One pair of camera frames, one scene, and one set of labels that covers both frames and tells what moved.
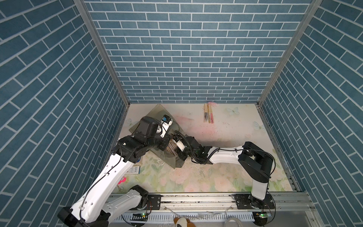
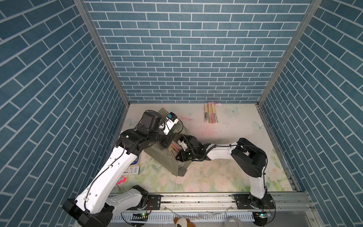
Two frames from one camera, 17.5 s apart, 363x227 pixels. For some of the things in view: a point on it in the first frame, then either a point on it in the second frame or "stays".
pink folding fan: [211, 103] stays
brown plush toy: [182, 222] stays
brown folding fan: [171, 147] to [214, 113]
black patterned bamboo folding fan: [206, 113] stays
